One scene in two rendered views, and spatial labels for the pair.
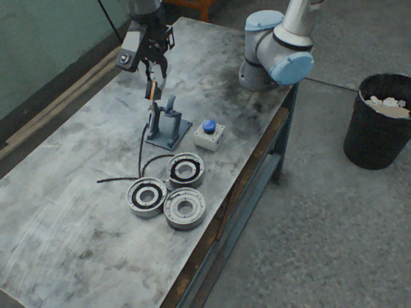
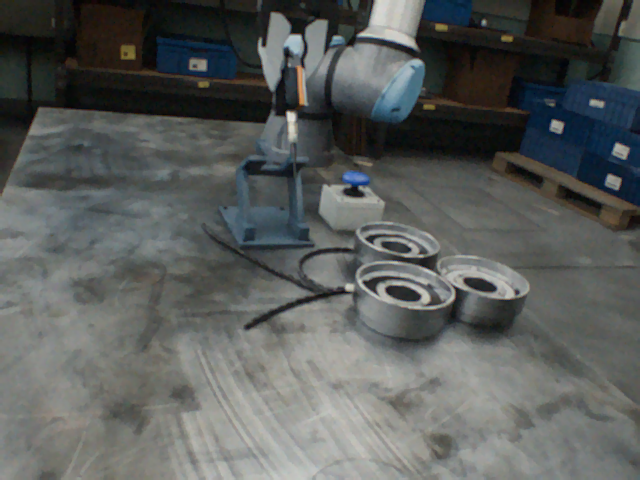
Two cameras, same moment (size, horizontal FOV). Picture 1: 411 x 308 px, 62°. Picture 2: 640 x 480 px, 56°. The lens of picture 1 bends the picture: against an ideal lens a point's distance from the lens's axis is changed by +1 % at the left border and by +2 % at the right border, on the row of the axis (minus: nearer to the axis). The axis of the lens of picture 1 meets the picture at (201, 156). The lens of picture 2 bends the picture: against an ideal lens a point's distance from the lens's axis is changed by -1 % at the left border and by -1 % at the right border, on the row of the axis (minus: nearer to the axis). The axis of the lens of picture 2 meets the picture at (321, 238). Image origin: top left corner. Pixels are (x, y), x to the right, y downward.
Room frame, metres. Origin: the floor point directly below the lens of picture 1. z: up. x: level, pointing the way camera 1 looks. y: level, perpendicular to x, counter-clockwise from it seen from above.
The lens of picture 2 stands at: (0.24, 0.69, 1.11)
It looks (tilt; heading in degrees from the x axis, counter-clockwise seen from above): 22 degrees down; 304
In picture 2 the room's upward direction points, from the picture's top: 9 degrees clockwise
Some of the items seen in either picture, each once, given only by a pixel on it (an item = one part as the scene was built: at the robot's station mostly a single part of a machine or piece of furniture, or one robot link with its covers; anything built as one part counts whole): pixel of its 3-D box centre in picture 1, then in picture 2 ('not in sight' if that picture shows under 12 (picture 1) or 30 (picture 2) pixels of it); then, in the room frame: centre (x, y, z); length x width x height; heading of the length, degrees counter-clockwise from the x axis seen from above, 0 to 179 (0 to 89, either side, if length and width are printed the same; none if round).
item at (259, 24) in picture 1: (264, 36); (311, 70); (0.95, -0.24, 0.97); 0.13 x 0.12 x 0.14; 15
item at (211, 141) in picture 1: (210, 133); (350, 205); (0.69, -0.03, 0.82); 0.08 x 0.07 x 0.05; 146
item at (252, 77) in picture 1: (261, 65); (299, 130); (0.96, -0.23, 0.85); 0.15 x 0.15 x 0.10
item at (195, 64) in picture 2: not in sight; (195, 56); (3.43, -2.16, 0.56); 0.52 x 0.38 x 0.22; 53
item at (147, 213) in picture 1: (148, 197); (401, 300); (0.49, 0.15, 0.82); 0.10 x 0.10 x 0.04
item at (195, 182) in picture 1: (185, 171); (395, 252); (0.56, 0.05, 0.82); 0.10 x 0.10 x 0.04
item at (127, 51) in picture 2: not in sight; (110, 35); (3.71, -1.70, 0.64); 0.49 x 0.40 x 0.37; 61
